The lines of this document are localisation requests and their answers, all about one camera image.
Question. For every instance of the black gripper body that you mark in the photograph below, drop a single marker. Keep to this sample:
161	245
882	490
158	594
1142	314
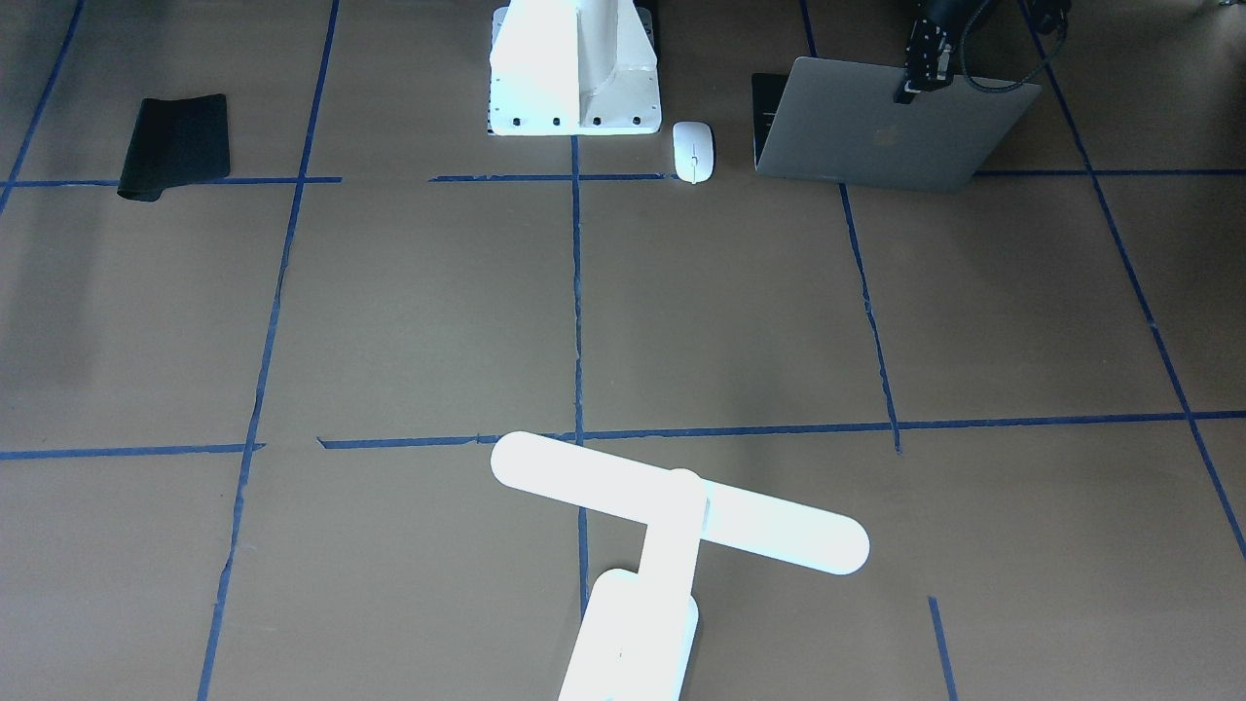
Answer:
926	54

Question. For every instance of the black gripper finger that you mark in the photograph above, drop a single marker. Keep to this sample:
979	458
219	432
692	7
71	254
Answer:
907	92

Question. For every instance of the grey laptop computer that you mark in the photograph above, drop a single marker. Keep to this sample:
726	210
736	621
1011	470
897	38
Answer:
841	121

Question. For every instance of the white computer mouse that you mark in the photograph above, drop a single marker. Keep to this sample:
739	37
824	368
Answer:
694	151

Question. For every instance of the black mouse pad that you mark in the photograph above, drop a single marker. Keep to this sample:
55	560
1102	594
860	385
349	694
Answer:
174	143

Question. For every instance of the white desk lamp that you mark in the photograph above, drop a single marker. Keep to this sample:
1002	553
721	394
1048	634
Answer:
638	628

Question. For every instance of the brown paper table cover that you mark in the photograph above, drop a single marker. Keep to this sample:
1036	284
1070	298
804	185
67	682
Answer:
247	428

